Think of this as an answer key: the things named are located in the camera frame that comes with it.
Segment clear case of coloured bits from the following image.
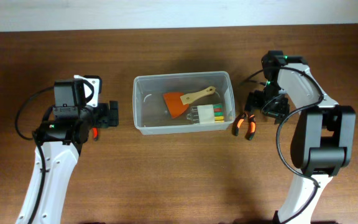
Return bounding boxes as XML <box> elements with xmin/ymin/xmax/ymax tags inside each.
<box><xmin>186</xmin><ymin>104</ymin><xmax>224</xmax><ymax>124</ymax></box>

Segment red black cutting pliers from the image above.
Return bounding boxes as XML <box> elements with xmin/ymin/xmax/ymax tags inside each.
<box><xmin>92</xmin><ymin>128</ymin><xmax>99</xmax><ymax>141</ymax></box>

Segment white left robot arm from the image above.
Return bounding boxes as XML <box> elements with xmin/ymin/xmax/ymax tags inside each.
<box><xmin>16</xmin><ymin>101</ymin><xmax>119</xmax><ymax>223</ymax></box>

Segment orange black needle-nose pliers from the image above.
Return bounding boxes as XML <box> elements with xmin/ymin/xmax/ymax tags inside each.
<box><xmin>232</xmin><ymin>111</ymin><xmax>256</xmax><ymax>141</ymax></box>

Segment clear plastic container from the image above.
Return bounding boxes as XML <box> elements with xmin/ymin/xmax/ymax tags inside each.
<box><xmin>132</xmin><ymin>71</ymin><xmax>236</xmax><ymax>135</ymax></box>

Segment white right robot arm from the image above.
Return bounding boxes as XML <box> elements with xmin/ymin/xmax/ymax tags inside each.
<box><xmin>233</xmin><ymin>50</ymin><xmax>356</xmax><ymax>223</ymax></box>

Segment red scraper with wooden handle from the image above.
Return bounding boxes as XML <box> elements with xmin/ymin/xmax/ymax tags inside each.
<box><xmin>163</xmin><ymin>86</ymin><xmax>216</xmax><ymax>119</ymax></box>

